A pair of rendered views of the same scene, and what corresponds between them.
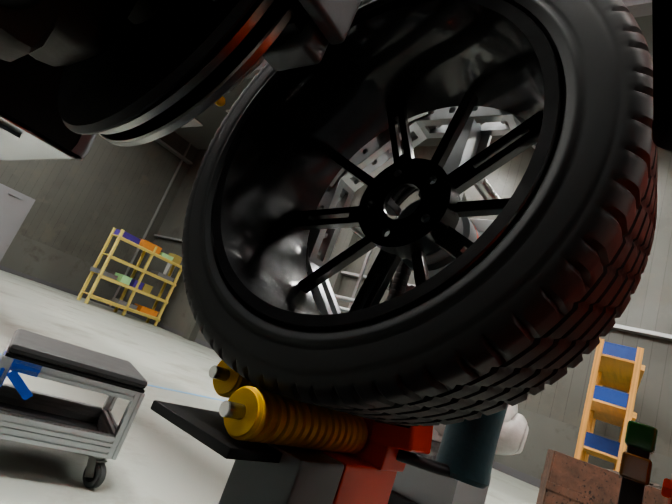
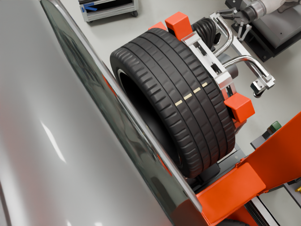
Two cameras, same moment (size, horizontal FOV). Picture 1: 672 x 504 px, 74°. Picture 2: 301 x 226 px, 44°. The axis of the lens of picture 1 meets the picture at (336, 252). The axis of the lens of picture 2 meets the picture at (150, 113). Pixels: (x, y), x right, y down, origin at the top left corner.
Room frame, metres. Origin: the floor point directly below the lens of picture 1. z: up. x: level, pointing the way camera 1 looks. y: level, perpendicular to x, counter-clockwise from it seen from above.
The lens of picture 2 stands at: (0.07, -0.14, 2.46)
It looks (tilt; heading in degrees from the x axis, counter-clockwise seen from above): 72 degrees down; 18
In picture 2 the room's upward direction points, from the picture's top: 3 degrees counter-clockwise
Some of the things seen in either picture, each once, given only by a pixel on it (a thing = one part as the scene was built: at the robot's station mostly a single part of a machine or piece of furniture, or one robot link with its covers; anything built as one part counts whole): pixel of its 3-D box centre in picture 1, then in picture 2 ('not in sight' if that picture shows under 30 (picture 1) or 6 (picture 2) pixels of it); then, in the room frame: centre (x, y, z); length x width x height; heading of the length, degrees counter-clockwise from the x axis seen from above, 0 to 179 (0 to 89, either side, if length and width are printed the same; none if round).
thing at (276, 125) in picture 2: (641, 437); (275, 126); (0.73, -0.57, 0.64); 0.04 x 0.04 x 0.04; 50
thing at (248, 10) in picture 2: not in sight; (243, 18); (1.17, -0.27, 0.83); 0.09 x 0.08 x 0.07; 140
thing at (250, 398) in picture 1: (304, 424); not in sight; (0.63, -0.04, 0.49); 0.29 x 0.06 x 0.06; 140
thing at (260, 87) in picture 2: not in sight; (262, 83); (0.81, -0.41, 0.93); 0.09 x 0.05 x 0.05; 140
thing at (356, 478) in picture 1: (353, 438); not in sight; (0.73, -0.13, 0.48); 0.16 x 0.12 x 0.17; 140
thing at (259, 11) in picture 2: not in sight; (255, 10); (1.23, -0.32, 0.83); 0.09 x 0.06 x 0.09; 50
